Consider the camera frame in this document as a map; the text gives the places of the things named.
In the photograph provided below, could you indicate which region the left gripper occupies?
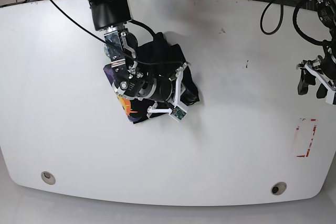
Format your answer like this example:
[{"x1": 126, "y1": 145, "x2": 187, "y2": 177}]
[{"x1": 296, "y1": 56, "x2": 335, "y2": 99}]

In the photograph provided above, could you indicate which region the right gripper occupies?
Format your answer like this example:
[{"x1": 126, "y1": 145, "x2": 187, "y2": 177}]
[{"x1": 145, "y1": 62, "x2": 200, "y2": 116}]

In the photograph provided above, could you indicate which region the black graphic t-shirt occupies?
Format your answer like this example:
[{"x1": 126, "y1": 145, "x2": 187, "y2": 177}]
[{"x1": 103, "y1": 31, "x2": 195, "y2": 124}]

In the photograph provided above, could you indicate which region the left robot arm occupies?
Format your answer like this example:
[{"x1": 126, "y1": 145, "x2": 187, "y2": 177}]
[{"x1": 292, "y1": 0, "x2": 335, "y2": 105}]

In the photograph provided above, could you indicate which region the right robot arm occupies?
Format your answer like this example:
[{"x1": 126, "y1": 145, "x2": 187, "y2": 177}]
[{"x1": 88, "y1": 0, "x2": 200, "y2": 123}]

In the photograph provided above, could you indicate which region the red tape rectangle marking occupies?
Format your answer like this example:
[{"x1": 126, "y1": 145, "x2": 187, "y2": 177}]
[{"x1": 292, "y1": 118, "x2": 318, "y2": 158}]

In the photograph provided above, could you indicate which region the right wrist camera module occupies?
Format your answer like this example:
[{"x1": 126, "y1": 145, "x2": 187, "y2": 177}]
[{"x1": 170, "y1": 103, "x2": 188, "y2": 122}]

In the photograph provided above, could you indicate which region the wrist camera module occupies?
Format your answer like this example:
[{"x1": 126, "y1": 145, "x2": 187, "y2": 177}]
[
  {"x1": 170, "y1": 103, "x2": 188, "y2": 122},
  {"x1": 325, "y1": 90, "x2": 336, "y2": 105}
]

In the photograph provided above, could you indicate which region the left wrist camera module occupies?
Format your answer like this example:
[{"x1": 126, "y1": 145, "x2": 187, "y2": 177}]
[{"x1": 325, "y1": 90, "x2": 336, "y2": 105}]

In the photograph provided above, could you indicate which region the right table cable grommet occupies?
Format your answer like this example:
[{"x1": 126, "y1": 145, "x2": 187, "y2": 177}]
[{"x1": 271, "y1": 182, "x2": 287, "y2": 196}]

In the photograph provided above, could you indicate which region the table cable grommet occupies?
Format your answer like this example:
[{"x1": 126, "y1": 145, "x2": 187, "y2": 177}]
[
  {"x1": 271, "y1": 182, "x2": 287, "y2": 196},
  {"x1": 41, "y1": 171, "x2": 56, "y2": 185}
]

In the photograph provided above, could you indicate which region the left table cable grommet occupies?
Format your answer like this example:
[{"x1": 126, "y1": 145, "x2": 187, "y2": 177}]
[{"x1": 41, "y1": 171, "x2": 56, "y2": 185}]

